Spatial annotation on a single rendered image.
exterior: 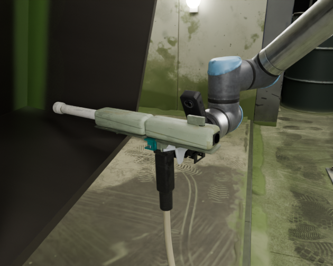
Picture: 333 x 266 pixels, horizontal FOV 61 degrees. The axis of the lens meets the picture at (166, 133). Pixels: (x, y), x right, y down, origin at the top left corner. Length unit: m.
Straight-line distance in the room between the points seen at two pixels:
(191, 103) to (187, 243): 0.58
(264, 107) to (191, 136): 1.90
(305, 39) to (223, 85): 0.22
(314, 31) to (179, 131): 0.42
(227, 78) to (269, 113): 1.65
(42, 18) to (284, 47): 0.65
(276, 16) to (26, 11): 1.79
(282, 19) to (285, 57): 1.51
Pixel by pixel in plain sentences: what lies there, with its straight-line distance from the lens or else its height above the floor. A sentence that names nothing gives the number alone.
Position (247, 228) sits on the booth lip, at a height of 0.04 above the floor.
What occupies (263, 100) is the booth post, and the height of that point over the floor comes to 0.21.
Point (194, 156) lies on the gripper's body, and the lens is 0.65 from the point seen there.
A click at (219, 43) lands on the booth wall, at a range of 2.33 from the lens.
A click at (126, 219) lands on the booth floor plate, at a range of 1.18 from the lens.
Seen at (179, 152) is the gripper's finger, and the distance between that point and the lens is 0.60.
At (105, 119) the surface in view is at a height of 0.56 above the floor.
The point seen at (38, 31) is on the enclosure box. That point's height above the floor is 0.75.
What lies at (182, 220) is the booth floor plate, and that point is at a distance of 1.16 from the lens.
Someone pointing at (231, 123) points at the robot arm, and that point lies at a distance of 0.79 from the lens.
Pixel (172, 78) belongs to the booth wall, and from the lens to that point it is 2.43.
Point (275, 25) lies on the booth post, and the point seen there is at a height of 0.77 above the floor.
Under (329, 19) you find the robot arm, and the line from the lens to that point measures 0.76.
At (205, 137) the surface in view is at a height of 0.58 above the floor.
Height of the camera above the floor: 0.76
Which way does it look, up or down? 21 degrees down
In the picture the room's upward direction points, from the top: straight up
